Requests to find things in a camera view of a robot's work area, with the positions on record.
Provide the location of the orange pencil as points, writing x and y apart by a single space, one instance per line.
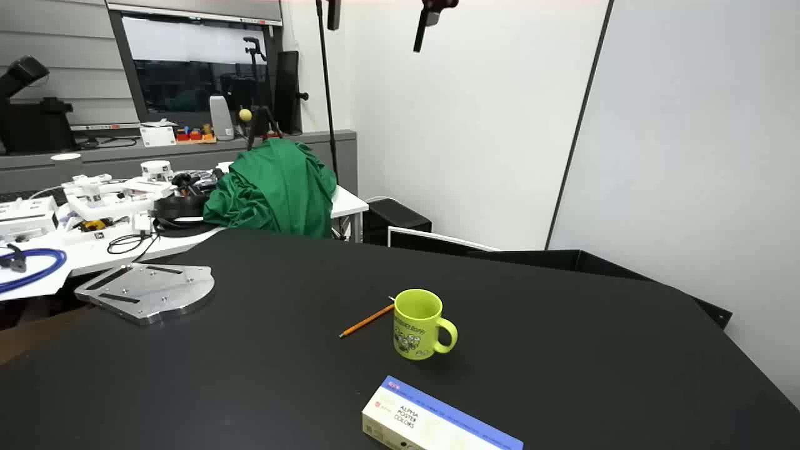
366 321

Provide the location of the green ceramic mug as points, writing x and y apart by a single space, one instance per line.
415 329

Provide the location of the black white-edged panel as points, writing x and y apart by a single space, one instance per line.
465 249

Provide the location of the green cloth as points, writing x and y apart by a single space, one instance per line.
275 192

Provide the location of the black stand pole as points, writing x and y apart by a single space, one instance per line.
327 92

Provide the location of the small black tripod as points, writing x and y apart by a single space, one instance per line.
262 117

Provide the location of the yellow ball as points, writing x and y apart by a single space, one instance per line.
245 117

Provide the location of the white and blue box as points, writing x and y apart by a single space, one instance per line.
415 418

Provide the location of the thin black pole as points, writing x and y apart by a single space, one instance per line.
577 127

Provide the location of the white bottle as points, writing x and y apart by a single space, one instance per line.
221 119

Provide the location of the grey metal plate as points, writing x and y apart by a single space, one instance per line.
157 292

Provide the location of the white cup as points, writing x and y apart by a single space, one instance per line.
157 133

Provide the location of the dark glass screen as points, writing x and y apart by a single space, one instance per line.
182 84

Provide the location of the grey counter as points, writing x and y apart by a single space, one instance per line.
125 158

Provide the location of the white electronic parts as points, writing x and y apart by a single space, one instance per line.
102 197

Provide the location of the white table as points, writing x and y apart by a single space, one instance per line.
90 251

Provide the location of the white flat device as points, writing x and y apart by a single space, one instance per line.
25 218

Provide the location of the black microscope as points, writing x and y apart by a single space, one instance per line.
34 127

